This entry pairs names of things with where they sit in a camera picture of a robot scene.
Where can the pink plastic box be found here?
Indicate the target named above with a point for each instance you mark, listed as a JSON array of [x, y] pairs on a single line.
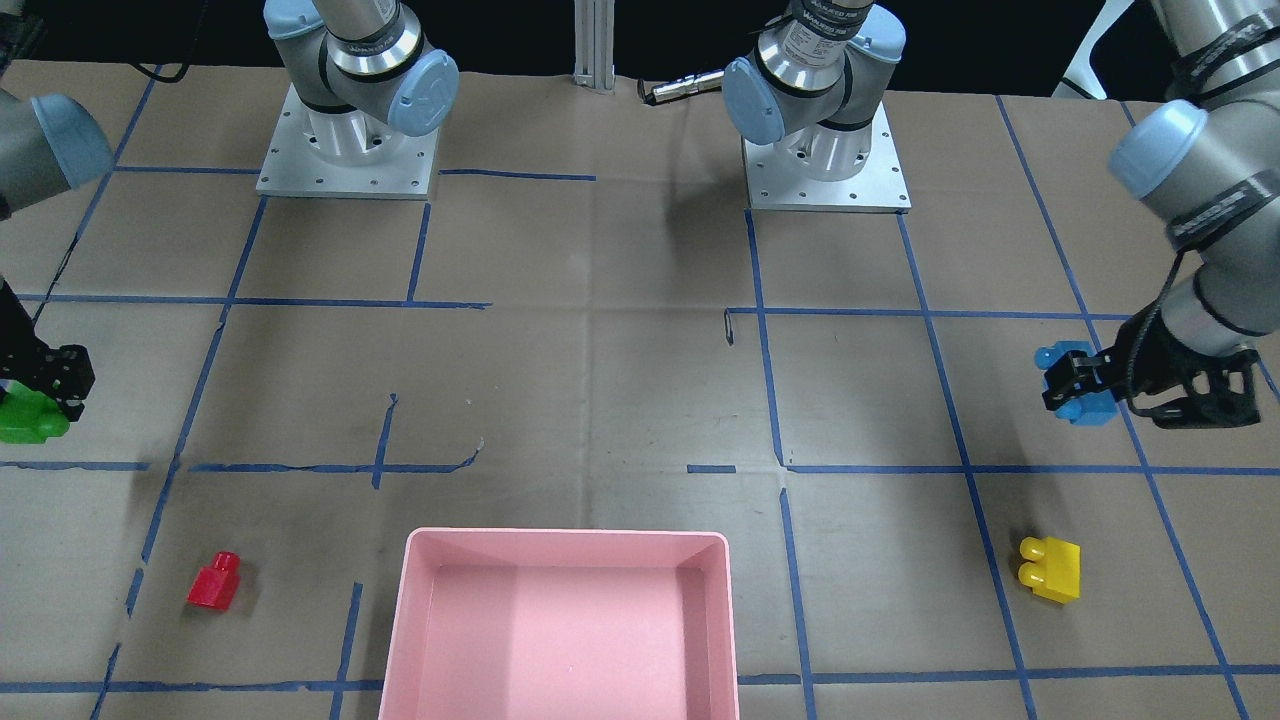
[[562, 624]]

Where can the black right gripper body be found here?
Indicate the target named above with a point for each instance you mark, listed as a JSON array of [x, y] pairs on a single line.
[[22, 352]]

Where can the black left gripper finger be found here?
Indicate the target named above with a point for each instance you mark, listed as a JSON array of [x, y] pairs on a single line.
[[1076, 397], [1070, 362]]

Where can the red toy block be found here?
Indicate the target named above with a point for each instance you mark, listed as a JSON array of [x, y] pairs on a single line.
[[217, 583]]

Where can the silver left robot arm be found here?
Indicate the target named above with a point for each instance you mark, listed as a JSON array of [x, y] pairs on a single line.
[[1205, 163]]

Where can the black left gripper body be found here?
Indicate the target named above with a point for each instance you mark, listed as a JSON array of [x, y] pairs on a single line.
[[1150, 362]]

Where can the aluminium frame post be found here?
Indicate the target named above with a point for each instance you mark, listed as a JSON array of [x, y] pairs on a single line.
[[593, 57]]

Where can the green toy block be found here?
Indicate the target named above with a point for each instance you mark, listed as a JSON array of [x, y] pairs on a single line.
[[30, 417]]

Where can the blue toy block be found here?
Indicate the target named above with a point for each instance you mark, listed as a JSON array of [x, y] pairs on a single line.
[[1079, 419]]

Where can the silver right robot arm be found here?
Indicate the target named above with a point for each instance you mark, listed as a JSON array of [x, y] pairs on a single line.
[[257, 239]]

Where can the yellow toy block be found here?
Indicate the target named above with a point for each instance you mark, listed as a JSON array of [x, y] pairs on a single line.
[[1051, 568]]

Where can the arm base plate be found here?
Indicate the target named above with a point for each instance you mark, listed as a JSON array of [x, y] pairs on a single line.
[[821, 169], [315, 155]]

